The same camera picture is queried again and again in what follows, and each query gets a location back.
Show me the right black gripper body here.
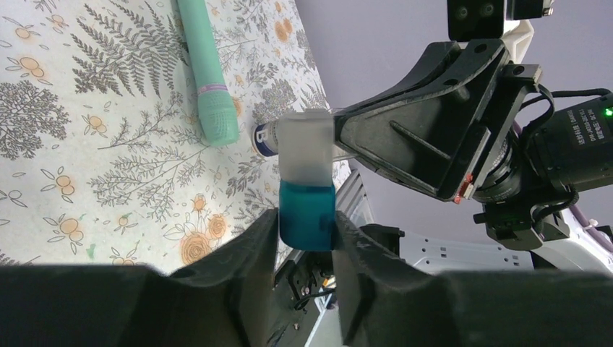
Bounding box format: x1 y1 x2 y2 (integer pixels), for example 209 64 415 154
447 1 553 204

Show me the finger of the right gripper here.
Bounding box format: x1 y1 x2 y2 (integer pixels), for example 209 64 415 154
334 39 509 202

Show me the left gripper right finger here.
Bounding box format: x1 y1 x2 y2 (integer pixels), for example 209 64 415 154
332 213 612 346

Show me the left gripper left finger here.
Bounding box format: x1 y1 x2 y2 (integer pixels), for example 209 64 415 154
1 210 278 346

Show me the teal pill organizer box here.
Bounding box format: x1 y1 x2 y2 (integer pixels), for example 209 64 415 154
276 109 335 252

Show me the white pill bottle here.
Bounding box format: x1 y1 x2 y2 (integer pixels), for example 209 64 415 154
250 120 278 158

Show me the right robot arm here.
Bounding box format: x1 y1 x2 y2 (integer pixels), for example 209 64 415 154
334 1 612 251

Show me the mint green tube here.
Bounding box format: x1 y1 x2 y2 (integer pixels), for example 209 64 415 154
177 0 239 147

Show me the floral table mat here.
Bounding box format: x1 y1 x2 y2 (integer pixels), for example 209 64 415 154
1 1 327 272

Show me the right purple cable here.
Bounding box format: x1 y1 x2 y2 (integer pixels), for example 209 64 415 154
567 203 613 241

